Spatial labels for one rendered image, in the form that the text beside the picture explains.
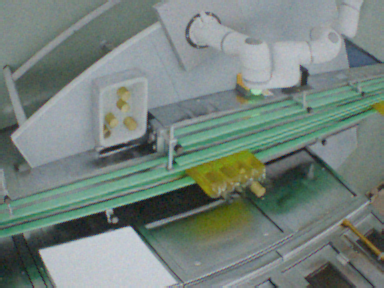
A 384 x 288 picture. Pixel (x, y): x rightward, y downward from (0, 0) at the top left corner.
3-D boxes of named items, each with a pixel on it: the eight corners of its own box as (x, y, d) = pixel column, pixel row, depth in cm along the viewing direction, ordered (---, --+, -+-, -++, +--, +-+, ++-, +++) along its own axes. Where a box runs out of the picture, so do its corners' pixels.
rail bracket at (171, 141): (155, 159, 167) (174, 180, 158) (156, 115, 157) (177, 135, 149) (163, 156, 168) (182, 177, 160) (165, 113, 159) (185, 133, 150)
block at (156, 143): (145, 143, 170) (155, 154, 166) (146, 120, 165) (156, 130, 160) (154, 141, 172) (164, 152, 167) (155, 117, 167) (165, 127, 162)
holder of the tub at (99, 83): (93, 147, 166) (100, 159, 161) (91, 79, 151) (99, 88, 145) (134, 135, 174) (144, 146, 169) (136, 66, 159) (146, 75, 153)
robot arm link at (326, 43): (302, 63, 152) (334, 61, 153) (315, 65, 139) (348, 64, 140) (294, 26, 149) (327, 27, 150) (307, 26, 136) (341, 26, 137)
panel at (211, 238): (36, 253, 144) (71, 320, 121) (34, 248, 143) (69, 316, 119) (243, 190, 186) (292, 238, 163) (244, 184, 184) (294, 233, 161)
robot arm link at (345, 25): (328, -6, 137) (314, -3, 151) (319, 43, 140) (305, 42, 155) (362, 13, 140) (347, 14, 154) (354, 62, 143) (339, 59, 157)
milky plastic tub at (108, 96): (92, 136, 163) (101, 149, 157) (91, 79, 150) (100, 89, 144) (135, 123, 171) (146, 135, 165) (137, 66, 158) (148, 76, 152)
